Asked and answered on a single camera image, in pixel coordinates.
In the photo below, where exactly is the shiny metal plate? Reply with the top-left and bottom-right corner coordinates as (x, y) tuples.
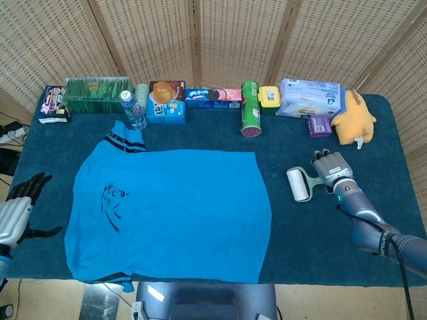
(79, 283), (121, 320)

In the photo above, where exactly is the blue t-shirt with cat print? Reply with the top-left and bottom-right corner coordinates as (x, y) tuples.
(64, 120), (275, 294)

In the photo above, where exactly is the small purple box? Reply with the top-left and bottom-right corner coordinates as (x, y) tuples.
(307, 115), (333, 139)

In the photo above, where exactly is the blue pink cookie box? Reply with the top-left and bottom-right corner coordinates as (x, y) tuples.
(184, 87), (243, 109)

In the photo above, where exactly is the woven wooden folding screen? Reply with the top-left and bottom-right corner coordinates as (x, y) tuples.
(0, 0), (427, 191)

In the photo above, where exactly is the purple snack bag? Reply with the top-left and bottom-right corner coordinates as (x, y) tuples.
(38, 85), (73, 125)

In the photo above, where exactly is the pale green roll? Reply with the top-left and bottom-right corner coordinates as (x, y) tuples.
(134, 83), (150, 111)

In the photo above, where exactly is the green grass-print box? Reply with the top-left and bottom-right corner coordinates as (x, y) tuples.
(63, 76), (134, 115)

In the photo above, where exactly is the blue box with bun picture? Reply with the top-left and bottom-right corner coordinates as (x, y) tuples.
(145, 80), (187, 125)

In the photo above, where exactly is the clear plastic water bottle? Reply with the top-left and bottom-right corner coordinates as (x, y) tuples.
(119, 89), (148, 130)

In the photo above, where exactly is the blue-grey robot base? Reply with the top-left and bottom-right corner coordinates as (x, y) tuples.
(131, 281), (278, 320)

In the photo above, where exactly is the white blue wipes pack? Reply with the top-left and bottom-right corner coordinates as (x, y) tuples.
(275, 78), (348, 120)

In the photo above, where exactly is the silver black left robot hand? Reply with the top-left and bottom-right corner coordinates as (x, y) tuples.
(0, 171), (63, 249)

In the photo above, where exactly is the dark blue tablecloth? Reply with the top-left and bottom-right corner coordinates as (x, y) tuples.
(5, 88), (426, 288)

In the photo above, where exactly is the black box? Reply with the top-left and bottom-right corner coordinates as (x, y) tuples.
(0, 148), (23, 177)

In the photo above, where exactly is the green chips can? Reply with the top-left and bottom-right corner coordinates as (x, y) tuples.
(240, 81), (262, 137)

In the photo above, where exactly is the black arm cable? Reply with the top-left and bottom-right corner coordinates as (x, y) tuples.
(335, 203), (416, 320)

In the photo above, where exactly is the yellow plush toy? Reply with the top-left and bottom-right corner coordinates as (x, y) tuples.
(330, 89), (377, 149)

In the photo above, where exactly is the yellow-lidded green box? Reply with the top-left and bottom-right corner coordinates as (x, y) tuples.
(258, 85), (283, 115)

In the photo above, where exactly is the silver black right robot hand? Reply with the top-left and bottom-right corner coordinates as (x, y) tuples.
(312, 149), (354, 195)

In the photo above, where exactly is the white power strip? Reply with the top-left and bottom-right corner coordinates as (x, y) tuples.
(0, 121), (27, 145)

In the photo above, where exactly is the white lint roller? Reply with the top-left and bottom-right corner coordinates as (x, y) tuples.
(286, 167), (324, 203)

